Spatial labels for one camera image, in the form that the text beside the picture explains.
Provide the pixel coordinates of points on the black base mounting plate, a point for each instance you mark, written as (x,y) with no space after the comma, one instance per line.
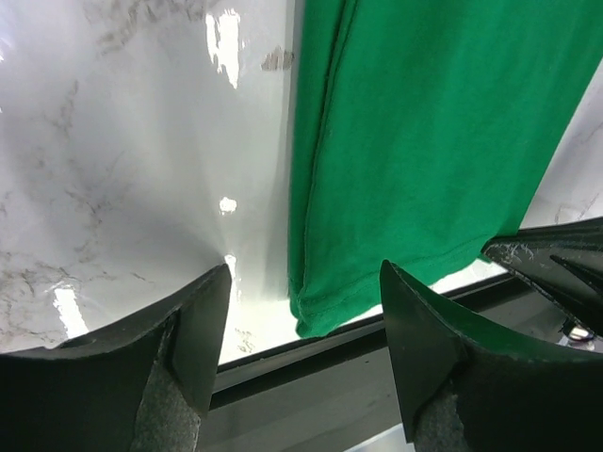
(334,393)

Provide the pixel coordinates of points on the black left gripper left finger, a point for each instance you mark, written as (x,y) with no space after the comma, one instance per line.
(142,383)

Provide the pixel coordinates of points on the green t shirt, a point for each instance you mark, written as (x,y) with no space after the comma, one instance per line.
(422,130)

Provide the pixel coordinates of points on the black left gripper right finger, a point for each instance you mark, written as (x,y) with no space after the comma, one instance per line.
(466,383)

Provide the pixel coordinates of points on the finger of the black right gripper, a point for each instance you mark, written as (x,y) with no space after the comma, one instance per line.
(561,262)

